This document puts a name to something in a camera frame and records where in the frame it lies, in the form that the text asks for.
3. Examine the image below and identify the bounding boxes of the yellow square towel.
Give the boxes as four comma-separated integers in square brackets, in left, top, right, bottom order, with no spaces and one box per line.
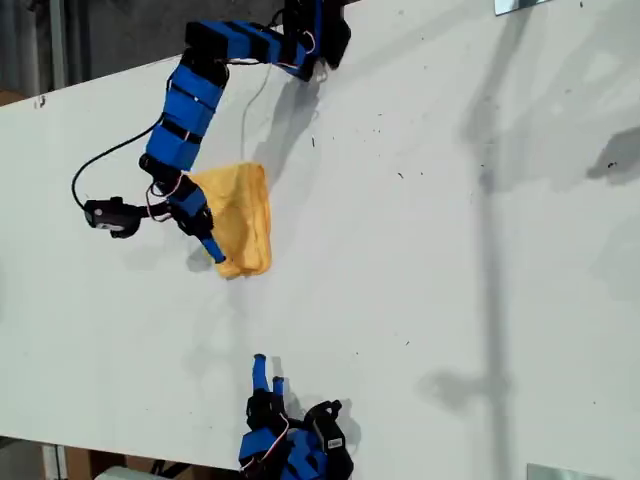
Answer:
[188,160,274,280]

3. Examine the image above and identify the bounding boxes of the white table leg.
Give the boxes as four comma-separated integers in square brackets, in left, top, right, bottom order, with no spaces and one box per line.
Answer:
[42,443,68,480]

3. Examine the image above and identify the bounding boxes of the black camera stalk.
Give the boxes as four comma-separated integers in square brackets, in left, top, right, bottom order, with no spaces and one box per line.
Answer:
[134,202,174,224]
[299,398,345,426]

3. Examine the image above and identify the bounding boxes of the black camera box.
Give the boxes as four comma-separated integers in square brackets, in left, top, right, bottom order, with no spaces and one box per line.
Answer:
[83,196,143,240]
[314,418,351,456]

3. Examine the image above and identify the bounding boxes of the black camera cable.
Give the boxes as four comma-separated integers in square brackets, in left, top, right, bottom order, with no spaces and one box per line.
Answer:
[72,113,166,209]

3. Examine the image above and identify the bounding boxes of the grey metal post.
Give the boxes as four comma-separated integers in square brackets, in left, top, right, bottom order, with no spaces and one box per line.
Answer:
[48,0,69,94]

